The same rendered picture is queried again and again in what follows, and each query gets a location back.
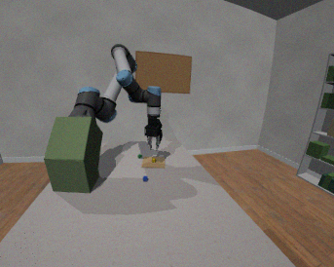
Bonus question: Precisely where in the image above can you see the tan flat mat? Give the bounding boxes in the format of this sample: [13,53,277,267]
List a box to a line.
[141,157,165,169]

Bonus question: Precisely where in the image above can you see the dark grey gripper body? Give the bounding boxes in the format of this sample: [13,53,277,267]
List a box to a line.
[145,114,161,137]

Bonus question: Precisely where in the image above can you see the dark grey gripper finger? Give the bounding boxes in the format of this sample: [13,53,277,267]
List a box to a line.
[147,136,153,148]
[156,130,163,150]

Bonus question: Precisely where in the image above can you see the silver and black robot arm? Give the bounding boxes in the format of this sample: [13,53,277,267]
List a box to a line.
[68,44,162,123]

